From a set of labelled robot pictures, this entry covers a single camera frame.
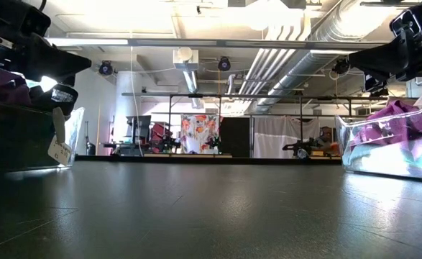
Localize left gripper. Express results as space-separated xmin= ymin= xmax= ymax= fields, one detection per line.
xmin=0 ymin=0 xmax=92 ymax=117

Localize purple towel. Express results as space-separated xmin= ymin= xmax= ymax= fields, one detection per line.
xmin=0 ymin=64 xmax=32 ymax=106

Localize clear plastic bin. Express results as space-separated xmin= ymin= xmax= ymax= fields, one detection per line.
xmin=335 ymin=88 xmax=422 ymax=183
xmin=0 ymin=102 xmax=86 ymax=174

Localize dark grey tagged towel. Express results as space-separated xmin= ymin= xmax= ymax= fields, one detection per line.
xmin=0 ymin=99 xmax=73 ymax=172

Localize black ceiling fixture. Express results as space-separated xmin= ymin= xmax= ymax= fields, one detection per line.
xmin=331 ymin=57 xmax=352 ymax=76

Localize person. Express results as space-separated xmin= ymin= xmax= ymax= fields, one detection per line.
xmin=318 ymin=125 xmax=338 ymax=154

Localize grey monitor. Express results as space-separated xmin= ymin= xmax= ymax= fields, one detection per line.
xmin=126 ymin=114 xmax=152 ymax=145

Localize black pipe rack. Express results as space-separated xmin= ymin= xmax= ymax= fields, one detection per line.
xmin=121 ymin=92 xmax=418 ymax=159

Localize red equipment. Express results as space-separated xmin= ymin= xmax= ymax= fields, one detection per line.
xmin=149 ymin=122 xmax=175 ymax=154

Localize white curtain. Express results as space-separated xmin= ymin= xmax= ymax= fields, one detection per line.
xmin=252 ymin=115 xmax=321 ymax=159

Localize white ceiling unit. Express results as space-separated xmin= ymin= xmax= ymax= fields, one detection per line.
xmin=173 ymin=47 xmax=200 ymax=72

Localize grey overhead beam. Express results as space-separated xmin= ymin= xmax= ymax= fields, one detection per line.
xmin=45 ymin=37 xmax=387 ymax=51

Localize floral curtain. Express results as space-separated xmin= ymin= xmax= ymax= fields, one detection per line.
xmin=180 ymin=114 xmax=221 ymax=155

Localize black panel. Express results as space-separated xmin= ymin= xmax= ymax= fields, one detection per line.
xmin=219 ymin=117 xmax=251 ymax=158

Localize black ceiling cable reel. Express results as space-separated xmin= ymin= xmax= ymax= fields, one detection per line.
xmin=98 ymin=60 xmax=114 ymax=76
xmin=217 ymin=56 xmax=231 ymax=72

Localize silver ventilation duct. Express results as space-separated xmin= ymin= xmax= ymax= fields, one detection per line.
xmin=253 ymin=0 xmax=395 ymax=114

